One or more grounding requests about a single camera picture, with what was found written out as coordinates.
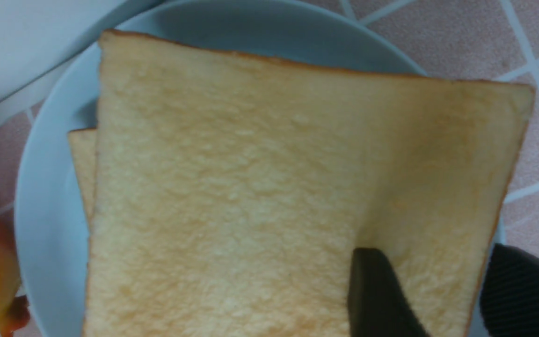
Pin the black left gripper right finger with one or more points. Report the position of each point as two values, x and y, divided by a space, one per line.
509 299

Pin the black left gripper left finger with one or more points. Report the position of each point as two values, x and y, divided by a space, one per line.
376 303

